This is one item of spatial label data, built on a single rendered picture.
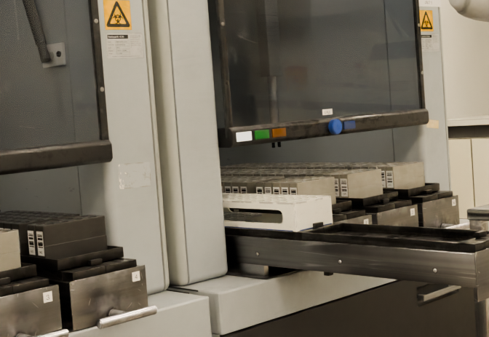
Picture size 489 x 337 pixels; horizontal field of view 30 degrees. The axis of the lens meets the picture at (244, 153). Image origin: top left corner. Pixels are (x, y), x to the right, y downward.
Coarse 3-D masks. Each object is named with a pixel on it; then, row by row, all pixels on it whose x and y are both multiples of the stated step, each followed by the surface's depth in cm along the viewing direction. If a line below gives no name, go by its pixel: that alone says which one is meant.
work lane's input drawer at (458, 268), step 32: (320, 224) 156; (352, 224) 158; (256, 256) 158; (288, 256) 153; (320, 256) 148; (352, 256) 143; (384, 256) 138; (416, 256) 134; (448, 256) 130; (480, 256) 128; (480, 288) 128
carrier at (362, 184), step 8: (344, 176) 183; (352, 176) 184; (360, 176) 186; (368, 176) 188; (376, 176) 189; (344, 184) 184; (352, 184) 184; (360, 184) 186; (368, 184) 188; (376, 184) 189; (344, 192) 184; (352, 192) 184; (360, 192) 186; (368, 192) 188; (376, 192) 189
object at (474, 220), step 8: (472, 208) 164; (480, 208) 163; (488, 208) 162; (472, 216) 162; (480, 216) 161; (488, 216) 160; (472, 224) 163; (480, 224) 162; (480, 304) 163; (488, 304) 163; (480, 312) 163; (488, 312) 163; (480, 320) 164; (488, 320) 163; (480, 328) 164; (488, 328) 163; (480, 336) 164; (488, 336) 163
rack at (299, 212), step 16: (224, 208) 180; (256, 208) 160; (272, 208) 157; (288, 208) 154; (304, 208) 155; (320, 208) 158; (224, 224) 166; (240, 224) 163; (256, 224) 160; (272, 224) 157; (288, 224) 154; (304, 224) 155
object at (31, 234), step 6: (78, 216) 143; (84, 216) 143; (42, 222) 138; (48, 222) 138; (30, 228) 136; (30, 234) 136; (30, 240) 136; (36, 240) 135; (30, 246) 136; (36, 246) 135; (30, 252) 136; (36, 252) 135
